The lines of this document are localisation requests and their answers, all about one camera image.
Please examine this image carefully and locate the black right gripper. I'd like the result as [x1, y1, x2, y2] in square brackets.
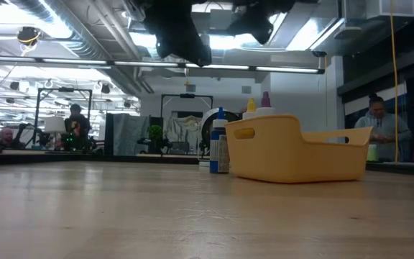
[227, 0, 296, 45]

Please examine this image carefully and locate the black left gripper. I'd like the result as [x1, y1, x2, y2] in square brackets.
[144, 0, 213, 68]

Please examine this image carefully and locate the purple cap colouring bottle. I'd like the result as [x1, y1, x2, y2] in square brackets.
[256, 91, 276, 117]

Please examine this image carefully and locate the yellow cap colouring bottle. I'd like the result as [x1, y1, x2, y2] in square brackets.
[241, 97, 260, 120]

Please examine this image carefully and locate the blue cap colouring bottle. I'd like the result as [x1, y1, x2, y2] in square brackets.
[209, 106, 230, 175]

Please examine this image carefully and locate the yellow plastic bin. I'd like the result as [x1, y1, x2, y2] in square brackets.
[224, 114, 374, 184]

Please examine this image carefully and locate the grey ceiling box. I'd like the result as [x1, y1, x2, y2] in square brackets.
[210, 9, 234, 32]

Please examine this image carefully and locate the long LED light bar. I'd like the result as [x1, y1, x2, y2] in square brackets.
[0, 55, 326, 75]

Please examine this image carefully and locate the white cloth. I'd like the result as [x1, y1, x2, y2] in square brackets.
[165, 114, 203, 145]

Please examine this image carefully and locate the green plant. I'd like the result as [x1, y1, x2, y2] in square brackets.
[148, 124, 164, 143]

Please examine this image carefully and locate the grey fabric cover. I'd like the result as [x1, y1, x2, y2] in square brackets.
[105, 113, 150, 156]

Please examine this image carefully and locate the person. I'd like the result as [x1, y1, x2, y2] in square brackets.
[354, 93, 413, 163]
[0, 126, 23, 149]
[64, 103, 92, 152]

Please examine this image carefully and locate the white lampshade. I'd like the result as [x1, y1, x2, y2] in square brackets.
[44, 116, 67, 135]

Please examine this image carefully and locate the green cup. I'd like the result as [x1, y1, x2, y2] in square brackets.
[367, 143, 380, 163]

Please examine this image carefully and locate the black rig frame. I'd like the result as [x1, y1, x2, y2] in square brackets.
[33, 87, 93, 145]
[160, 93, 214, 119]

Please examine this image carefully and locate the silver ventilation duct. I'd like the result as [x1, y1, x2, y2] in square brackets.
[7, 0, 156, 96]

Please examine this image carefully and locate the black ceiling cable reel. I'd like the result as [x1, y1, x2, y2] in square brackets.
[16, 26, 42, 47]

